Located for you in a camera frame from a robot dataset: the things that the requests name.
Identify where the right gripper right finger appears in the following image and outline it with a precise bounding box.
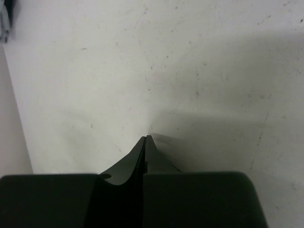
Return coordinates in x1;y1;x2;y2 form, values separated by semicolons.
144;135;182;175

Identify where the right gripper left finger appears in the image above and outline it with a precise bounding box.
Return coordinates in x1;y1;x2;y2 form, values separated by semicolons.
99;136;145;228

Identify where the grey folded tank top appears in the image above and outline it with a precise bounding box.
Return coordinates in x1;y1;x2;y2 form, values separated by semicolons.
0;0;10;43

